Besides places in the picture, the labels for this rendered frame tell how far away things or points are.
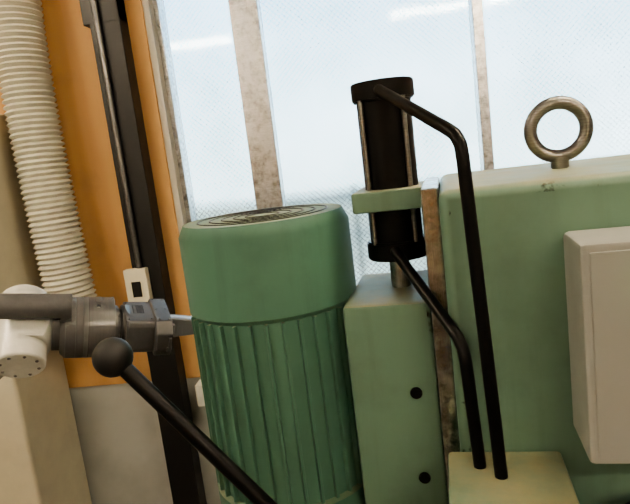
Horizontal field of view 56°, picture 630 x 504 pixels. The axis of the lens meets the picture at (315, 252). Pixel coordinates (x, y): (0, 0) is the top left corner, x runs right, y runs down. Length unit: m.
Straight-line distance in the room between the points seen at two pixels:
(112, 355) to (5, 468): 1.65
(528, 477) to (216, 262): 0.31
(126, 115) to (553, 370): 1.64
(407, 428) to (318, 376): 0.10
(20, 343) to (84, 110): 1.31
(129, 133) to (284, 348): 1.47
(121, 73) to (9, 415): 1.09
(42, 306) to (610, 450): 0.69
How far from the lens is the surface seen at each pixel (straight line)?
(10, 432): 2.11
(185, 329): 0.95
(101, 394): 2.28
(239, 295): 0.55
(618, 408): 0.47
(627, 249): 0.44
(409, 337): 0.55
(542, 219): 0.49
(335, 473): 0.62
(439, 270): 0.53
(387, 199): 0.55
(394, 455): 0.60
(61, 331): 0.90
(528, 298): 0.50
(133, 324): 0.90
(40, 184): 1.98
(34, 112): 2.00
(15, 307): 0.88
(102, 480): 2.43
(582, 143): 0.60
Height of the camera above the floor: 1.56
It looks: 9 degrees down
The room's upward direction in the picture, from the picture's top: 7 degrees counter-clockwise
